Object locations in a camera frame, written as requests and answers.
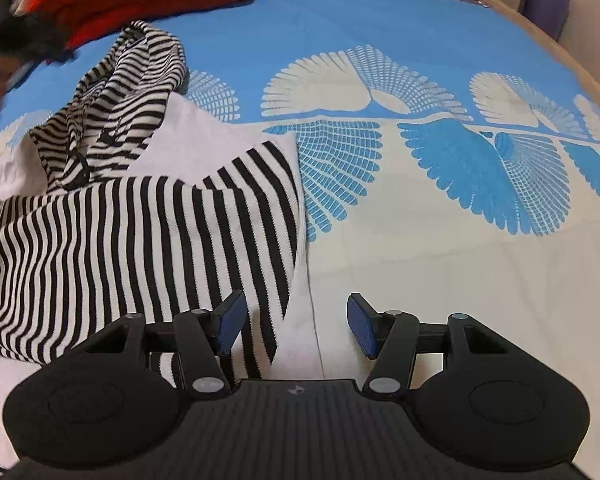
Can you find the blue white patterned bedsheet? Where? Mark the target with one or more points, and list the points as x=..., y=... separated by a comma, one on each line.
x=420, y=240

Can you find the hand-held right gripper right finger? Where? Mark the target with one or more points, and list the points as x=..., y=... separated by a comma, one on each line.
x=362, y=327

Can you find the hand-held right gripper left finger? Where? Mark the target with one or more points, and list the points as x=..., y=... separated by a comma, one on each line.
x=231, y=324

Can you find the black white striped garment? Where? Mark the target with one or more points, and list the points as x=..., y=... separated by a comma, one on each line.
x=130, y=240

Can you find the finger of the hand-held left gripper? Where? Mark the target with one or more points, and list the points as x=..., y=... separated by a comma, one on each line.
x=19, y=77

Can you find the wooden bed frame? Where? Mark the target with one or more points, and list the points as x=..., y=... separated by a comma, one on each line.
x=555, y=45

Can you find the purple box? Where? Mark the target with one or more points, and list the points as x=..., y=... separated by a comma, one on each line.
x=545, y=5

